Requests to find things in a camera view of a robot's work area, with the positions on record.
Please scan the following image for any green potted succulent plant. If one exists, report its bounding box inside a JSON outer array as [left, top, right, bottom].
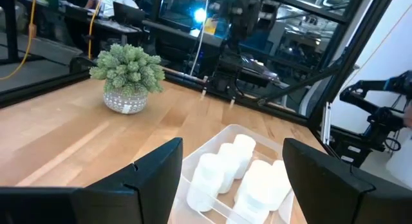
[[89, 43, 165, 115]]

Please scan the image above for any thin yellow hanging cable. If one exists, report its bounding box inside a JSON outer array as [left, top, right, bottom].
[[87, 0, 104, 60]]

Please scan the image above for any black rig frame post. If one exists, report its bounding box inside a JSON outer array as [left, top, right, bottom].
[[307, 0, 398, 128]]

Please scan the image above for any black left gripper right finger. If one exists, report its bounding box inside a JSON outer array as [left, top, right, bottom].
[[283, 137, 376, 224]]

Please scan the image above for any person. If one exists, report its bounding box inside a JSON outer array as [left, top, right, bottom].
[[85, 0, 139, 18]]

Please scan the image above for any clear plastic basket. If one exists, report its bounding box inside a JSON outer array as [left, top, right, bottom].
[[167, 124, 295, 224]]

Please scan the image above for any black diagonal frame strut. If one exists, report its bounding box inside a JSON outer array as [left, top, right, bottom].
[[257, 64, 342, 106]]

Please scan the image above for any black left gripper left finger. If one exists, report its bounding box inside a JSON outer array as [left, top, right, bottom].
[[72, 137, 183, 224]]

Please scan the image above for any black desk leg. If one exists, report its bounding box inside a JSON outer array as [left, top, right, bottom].
[[2, 0, 19, 62]]

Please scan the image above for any person's hand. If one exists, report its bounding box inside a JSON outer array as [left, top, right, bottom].
[[404, 103, 412, 128]]

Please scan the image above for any thick yellow hanging cable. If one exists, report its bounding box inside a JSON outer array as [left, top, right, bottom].
[[0, 0, 39, 80]]

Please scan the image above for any black laptop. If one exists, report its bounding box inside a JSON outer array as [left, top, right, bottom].
[[112, 1, 146, 25]]

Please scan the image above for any white hanging cable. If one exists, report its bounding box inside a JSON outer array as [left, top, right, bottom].
[[189, 0, 211, 77]]

